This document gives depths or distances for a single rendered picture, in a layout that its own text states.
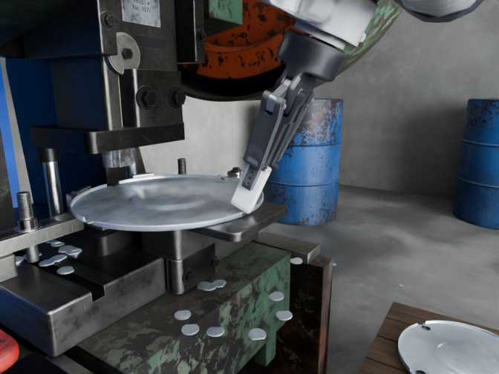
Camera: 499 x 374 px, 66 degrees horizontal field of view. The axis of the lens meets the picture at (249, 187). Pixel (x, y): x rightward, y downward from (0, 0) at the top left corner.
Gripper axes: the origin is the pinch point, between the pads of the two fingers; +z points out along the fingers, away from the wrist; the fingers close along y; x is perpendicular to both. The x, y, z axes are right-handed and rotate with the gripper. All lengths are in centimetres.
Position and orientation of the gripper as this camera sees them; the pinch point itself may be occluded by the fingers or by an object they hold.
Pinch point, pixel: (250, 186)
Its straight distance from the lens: 51.9
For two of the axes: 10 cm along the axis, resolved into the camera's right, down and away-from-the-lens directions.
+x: -8.2, -5.0, 2.7
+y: 4.3, -2.2, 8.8
